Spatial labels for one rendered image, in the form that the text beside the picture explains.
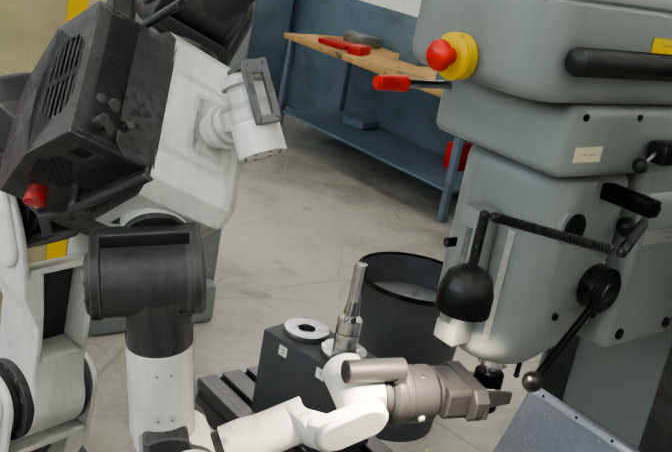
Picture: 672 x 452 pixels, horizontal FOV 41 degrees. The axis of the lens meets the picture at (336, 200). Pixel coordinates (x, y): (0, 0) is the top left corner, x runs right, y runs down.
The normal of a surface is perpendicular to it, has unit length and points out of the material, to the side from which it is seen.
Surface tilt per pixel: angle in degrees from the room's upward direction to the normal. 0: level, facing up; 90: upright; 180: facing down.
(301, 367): 90
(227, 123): 90
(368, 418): 103
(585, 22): 90
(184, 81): 57
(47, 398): 80
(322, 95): 90
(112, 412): 0
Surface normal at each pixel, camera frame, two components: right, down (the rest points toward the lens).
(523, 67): -0.40, 0.21
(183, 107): 0.73, -0.24
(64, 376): 0.78, 0.16
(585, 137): 0.60, 0.34
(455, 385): 0.18, -0.94
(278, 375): -0.65, 0.11
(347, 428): 0.33, 0.55
